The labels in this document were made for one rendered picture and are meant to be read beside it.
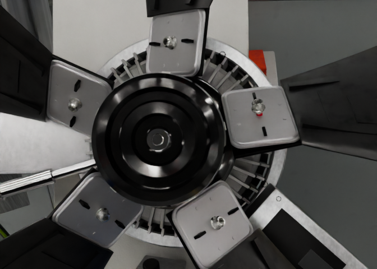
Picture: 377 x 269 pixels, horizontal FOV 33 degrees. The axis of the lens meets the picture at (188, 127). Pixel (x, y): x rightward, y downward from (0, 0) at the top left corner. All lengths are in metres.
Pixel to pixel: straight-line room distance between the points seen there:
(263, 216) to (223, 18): 0.28
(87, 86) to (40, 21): 0.65
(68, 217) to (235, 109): 0.19
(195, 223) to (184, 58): 0.16
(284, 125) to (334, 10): 0.78
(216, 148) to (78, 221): 0.16
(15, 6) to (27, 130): 0.50
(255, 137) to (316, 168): 1.03
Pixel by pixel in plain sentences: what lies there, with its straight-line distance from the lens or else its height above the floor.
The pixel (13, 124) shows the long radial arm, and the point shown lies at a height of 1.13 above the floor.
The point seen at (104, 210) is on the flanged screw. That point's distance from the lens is 0.64.
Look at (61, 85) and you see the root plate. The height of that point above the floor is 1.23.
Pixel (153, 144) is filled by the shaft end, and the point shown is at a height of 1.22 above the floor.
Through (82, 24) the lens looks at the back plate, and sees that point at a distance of 0.88.
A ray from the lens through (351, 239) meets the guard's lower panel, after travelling 1.83.
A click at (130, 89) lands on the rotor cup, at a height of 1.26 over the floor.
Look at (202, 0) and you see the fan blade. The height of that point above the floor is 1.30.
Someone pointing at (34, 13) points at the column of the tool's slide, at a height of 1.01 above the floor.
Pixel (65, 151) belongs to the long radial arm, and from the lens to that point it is 0.75.
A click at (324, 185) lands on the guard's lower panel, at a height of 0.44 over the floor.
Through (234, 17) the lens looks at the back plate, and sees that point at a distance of 0.86.
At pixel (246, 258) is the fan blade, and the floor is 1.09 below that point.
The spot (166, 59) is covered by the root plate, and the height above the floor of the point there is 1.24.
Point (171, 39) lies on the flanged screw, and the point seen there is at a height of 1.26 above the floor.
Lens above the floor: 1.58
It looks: 39 degrees down
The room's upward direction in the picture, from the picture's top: 4 degrees counter-clockwise
